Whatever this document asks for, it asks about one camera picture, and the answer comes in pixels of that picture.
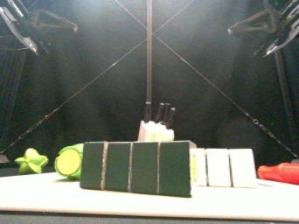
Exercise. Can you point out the dark green sushi roll piece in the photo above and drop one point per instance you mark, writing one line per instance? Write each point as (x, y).
(144, 167)
(90, 164)
(175, 169)
(117, 166)

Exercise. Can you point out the white rice block piece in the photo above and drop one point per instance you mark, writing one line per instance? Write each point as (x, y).
(241, 168)
(217, 167)
(200, 167)

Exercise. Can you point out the green toy star fruit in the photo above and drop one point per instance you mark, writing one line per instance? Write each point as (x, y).
(32, 162)

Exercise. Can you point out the red plastic toy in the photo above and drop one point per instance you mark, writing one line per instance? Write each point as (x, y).
(280, 173)

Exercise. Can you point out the white toy knife block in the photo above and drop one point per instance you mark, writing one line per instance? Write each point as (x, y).
(154, 133)

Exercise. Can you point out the green toy cucumber piece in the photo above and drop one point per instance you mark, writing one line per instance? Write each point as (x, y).
(69, 162)

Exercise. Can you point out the white cutting board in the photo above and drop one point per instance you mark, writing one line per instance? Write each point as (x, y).
(116, 201)

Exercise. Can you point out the black side frame post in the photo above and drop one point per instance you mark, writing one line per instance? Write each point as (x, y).
(283, 96)

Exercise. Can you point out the vertical black frame pole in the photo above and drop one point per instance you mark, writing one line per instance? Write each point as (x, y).
(149, 58)

